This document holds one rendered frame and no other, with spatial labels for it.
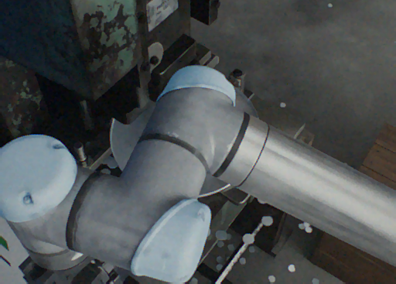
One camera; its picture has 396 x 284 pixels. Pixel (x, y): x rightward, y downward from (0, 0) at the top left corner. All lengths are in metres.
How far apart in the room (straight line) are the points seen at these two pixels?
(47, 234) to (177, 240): 0.12
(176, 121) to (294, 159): 0.12
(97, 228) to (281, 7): 2.14
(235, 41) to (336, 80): 0.48
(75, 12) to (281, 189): 0.28
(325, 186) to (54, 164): 0.26
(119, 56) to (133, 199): 0.27
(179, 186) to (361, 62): 1.91
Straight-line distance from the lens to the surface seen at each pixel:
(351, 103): 2.12
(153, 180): 0.43
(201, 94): 0.49
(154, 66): 0.79
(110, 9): 0.59
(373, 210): 0.53
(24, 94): 1.03
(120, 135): 0.96
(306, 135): 1.18
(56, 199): 0.43
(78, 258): 0.54
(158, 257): 0.41
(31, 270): 0.57
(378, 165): 1.52
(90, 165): 0.96
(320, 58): 2.26
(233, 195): 0.88
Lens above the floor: 1.55
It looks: 54 degrees down
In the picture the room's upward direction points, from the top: 1 degrees clockwise
